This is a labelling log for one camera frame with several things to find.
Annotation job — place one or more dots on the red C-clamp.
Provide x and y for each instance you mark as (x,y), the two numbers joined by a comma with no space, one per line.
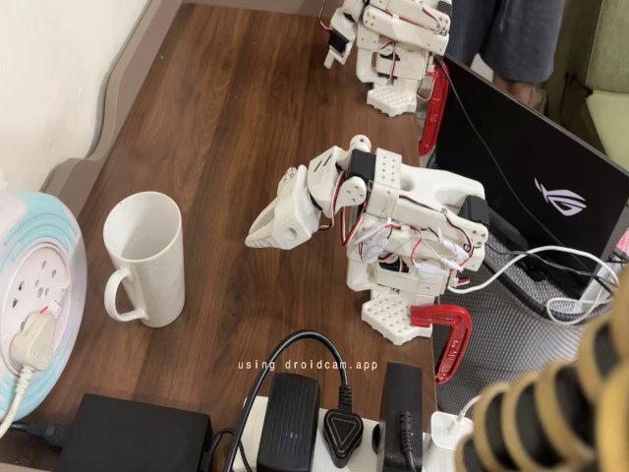
(454,339)
(435,113)

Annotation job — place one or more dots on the white USB charger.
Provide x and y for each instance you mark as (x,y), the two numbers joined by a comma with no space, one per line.
(447,437)

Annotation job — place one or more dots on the gold black flexible tripod leg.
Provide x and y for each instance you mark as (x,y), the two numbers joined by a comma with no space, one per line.
(550,408)

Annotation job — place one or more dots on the black narrow power adapter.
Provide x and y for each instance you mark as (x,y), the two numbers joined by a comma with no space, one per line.
(400,418)

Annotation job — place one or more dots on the person in grey shorts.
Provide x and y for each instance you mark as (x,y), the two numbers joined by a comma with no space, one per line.
(521,39)

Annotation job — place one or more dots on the green sofa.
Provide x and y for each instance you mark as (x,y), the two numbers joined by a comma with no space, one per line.
(602,64)

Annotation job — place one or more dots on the white teal extension reel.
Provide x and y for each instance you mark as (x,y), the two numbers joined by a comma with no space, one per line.
(44,260)

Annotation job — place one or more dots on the black flat power brick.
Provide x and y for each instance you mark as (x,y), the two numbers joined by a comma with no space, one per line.
(137,432)

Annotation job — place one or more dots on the white power strip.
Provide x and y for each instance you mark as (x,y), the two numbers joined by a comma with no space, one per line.
(319,442)

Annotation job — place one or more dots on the black wide power adapter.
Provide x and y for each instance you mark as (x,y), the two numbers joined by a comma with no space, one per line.
(287,418)

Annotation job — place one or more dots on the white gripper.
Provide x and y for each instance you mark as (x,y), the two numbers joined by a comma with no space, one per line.
(281,219)

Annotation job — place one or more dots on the black laptop with logo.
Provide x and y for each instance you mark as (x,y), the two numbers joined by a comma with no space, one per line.
(516,162)

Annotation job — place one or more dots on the white ceramic mug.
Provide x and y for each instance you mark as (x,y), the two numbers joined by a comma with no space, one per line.
(147,255)

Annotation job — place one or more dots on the white idle robot arm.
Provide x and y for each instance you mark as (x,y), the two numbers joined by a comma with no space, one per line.
(393,44)

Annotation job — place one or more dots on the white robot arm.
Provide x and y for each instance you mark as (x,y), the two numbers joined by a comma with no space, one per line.
(432,187)

